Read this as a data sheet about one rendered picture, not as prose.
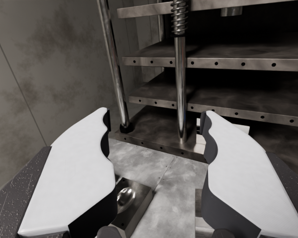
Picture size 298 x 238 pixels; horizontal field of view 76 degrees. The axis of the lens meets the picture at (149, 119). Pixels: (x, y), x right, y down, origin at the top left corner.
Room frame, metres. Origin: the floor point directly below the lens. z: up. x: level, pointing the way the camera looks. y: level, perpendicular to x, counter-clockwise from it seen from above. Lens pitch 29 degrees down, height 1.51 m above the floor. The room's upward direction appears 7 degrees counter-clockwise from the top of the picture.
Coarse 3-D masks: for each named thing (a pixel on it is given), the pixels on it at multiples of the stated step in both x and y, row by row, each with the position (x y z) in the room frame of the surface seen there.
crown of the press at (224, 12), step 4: (220, 8) 1.17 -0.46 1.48; (224, 8) 1.13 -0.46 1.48; (228, 8) 1.12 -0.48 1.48; (232, 8) 1.11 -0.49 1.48; (236, 8) 1.10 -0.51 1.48; (240, 8) 1.11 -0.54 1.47; (220, 12) 1.16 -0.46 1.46; (224, 12) 1.13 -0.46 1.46; (228, 12) 1.12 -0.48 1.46; (232, 12) 1.11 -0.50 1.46; (236, 12) 1.10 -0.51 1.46; (240, 12) 1.11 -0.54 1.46; (220, 16) 1.16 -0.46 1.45; (224, 16) 1.13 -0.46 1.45
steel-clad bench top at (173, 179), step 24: (120, 144) 0.98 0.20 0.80; (120, 168) 0.77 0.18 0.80; (144, 168) 0.75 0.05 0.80; (168, 168) 0.73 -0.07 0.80; (192, 168) 0.71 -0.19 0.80; (168, 192) 0.58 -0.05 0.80; (192, 192) 0.56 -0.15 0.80; (144, 216) 0.48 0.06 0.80; (168, 216) 0.47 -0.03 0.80; (192, 216) 0.45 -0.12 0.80
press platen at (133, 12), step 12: (192, 0) 0.98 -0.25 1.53; (204, 0) 0.96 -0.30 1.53; (216, 0) 0.93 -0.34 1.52; (228, 0) 0.90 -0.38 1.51; (240, 0) 0.88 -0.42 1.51; (252, 0) 0.86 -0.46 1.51; (264, 0) 0.83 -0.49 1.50; (276, 0) 0.81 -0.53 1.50; (288, 0) 0.79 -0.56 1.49; (120, 12) 1.20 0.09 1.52; (132, 12) 1.15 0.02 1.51; (144, 12) 1.12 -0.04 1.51; (156, 12) 1.08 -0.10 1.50; (168, 12) 1.05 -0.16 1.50
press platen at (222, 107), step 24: (168, 72) 1.60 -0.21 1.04; (192, 72) 1.52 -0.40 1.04; (216, 72) 1.45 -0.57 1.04; (240, 72) 1.38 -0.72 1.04; (264, 72) 1.32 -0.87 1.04; (288, 72) 1.26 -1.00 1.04; (144, 96) 1.14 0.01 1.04; (168, 96) 1.09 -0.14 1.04; (192, 96) 1.05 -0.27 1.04; (216, 96) 1.01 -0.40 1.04; (240, 96) 0.97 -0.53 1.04; (264, 96) 0.93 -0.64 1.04; (288, 96) 0.90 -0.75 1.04; (264, 120) 0.76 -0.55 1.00; (288, 120) 0.71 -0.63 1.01
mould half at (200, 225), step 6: (198, 192) 0.47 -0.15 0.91; (198, 198) 0.45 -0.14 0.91; (198, 204) 0.42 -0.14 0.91; (198, 210) 0.40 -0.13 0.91; (198, 216) 0.38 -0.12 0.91; (198, 222) 0.37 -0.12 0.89; (204, 222) 0.37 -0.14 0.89; (198, 228) 0.36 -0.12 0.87; (204, 228) 0.36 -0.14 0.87; (210, 228) 0.36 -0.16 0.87; (198, 234) 0.35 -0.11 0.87; (204, 234) 0.34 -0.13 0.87; (210, 234) 0.34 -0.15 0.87
